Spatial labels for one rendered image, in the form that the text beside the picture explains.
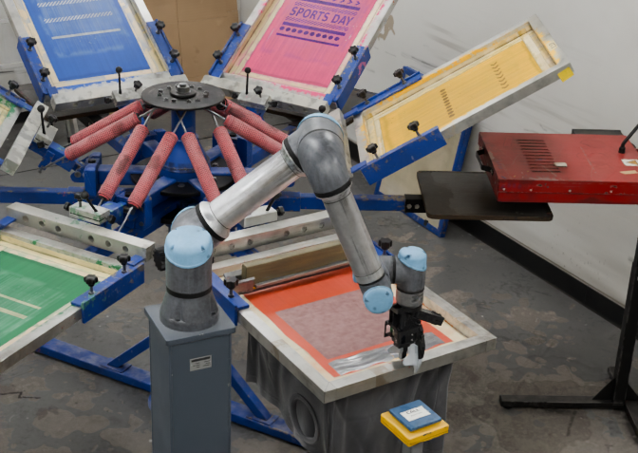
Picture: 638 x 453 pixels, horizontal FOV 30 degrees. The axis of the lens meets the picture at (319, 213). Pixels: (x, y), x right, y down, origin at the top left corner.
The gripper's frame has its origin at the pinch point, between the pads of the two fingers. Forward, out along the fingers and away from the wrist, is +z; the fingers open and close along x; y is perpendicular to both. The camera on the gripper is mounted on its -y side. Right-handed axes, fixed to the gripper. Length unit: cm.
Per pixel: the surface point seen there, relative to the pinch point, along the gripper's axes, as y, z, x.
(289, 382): 21.6, 16.1, -28.9
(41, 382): 46, 98, -184
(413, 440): 17.1, 3.5, 25.6
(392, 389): -0.1, 13.1, -7.4
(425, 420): 11.4, 1.1, 22.8
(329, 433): 20.4, 21.5, -7.9
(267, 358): 21.9, 14.8, -41.3
